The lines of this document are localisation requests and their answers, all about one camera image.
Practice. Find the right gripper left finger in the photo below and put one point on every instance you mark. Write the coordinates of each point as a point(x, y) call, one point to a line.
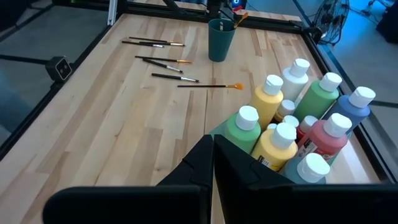
point(199, 168)

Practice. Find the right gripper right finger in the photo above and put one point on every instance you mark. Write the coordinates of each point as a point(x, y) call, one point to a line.
point(236, 180)

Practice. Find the large orange-yellow paint bottle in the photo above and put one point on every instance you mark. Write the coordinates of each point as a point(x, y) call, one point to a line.
point(273, 149)

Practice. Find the grey paint bottle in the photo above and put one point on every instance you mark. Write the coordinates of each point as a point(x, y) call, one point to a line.
point(311, 168)

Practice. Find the dark green plastic cup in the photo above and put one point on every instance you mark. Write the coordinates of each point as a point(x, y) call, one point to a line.
point(219, 43)

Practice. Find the long paintbrush silver ferrule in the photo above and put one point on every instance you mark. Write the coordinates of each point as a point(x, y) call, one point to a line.
point(221, 25)

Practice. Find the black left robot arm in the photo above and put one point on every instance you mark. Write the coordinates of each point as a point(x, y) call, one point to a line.
point(214, 7)

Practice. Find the teal translucent plastic bin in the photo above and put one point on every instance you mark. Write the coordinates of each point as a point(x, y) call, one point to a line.
point(221, 128)

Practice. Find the fan paintbrush orange bristles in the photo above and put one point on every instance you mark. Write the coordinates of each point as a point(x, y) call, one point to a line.
point(237, 86)

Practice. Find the short black paintbrush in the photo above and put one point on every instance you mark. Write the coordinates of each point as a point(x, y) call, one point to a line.
point(174, 77)

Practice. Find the black paintbrush silver ferrule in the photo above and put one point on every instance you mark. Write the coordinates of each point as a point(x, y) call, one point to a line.
point(161, 65)

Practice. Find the thin dark paintbrush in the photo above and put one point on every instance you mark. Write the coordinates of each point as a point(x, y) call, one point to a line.
point(155, 41)
point(143, 44)

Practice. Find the black table-level camera box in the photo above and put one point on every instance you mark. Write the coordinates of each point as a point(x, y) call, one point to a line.
point(59, 68)

